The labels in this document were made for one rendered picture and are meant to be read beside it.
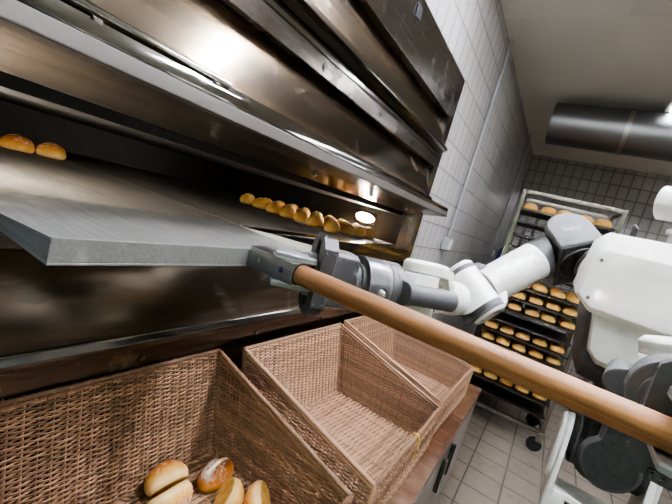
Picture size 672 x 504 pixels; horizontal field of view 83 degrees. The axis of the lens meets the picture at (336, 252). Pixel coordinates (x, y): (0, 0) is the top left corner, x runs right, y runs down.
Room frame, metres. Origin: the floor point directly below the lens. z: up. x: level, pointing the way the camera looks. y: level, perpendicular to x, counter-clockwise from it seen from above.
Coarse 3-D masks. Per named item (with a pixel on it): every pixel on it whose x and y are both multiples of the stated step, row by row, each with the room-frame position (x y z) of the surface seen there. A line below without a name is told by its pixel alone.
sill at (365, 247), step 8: (272, 232) 1.06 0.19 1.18; (280, 232) 1.12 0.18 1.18; (288, 232) 1.17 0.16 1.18; (296, 240) 1.15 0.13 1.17; (304, 240) 1.19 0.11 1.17; (312, 240) 1.22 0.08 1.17; (344, 240) 1.44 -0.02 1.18; (352, 240) 1.55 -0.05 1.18; (344, 248) 1.42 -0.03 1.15; (352, 248) 1.48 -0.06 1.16; (360, 248) 1.53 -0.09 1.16; (368, 248) 1.60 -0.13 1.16; (376, 248) 1.67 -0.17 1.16; (384, 248) 1.74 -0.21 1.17; (392, 248) 1.83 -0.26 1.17; (400, 248) 1.92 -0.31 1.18
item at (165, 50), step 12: (60, 0) 0.48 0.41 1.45; (72, 0) 0.48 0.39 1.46; (84, 0) 0.49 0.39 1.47; (84, 12) 0.50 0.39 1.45; (96, 12) 0.51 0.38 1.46; (108, 12) 0.52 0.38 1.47; (108, 24) 0.52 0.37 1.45; (120, 24) 0.53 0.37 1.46; (132, 36) 0.55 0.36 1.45; (144, 36) 0.56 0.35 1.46; (156, 48) 0.58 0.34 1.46; (168, 48) 0.60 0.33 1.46; (180, 60) 0.62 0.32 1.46; (192, 60) 0.64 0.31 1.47; (204, 72) 0.66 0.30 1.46; (216, 84) 0.68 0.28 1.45; (228, 84) 0.70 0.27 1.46
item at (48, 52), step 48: (0, 0) 0.39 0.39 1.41; (0, 48) 0.47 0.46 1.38; (48, 48) 0.45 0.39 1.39; (96, 48) 0.47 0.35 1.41; (96, 96) 0.61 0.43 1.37; (144, 96) 0.59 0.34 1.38; (192, 96) 0.59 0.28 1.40; (240, 144) 0.83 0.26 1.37; (288, 144) 0.80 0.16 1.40; (384, 192) 1.32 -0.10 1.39
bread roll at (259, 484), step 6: (258, 480) 0.80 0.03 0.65; (252, 486) 0.77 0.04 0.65; (258, 486) 0.77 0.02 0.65; (264, 486) 0.79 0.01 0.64; (246, 492) 0.77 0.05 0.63; (252, 492) 0.76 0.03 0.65; (258, 492) 0.76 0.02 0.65; (264, 492) 0.77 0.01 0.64; (246, 498) 0.75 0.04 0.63; (252, 498) 0.74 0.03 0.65; (258, 498) 0.74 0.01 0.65; (264, 498) 0.76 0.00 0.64
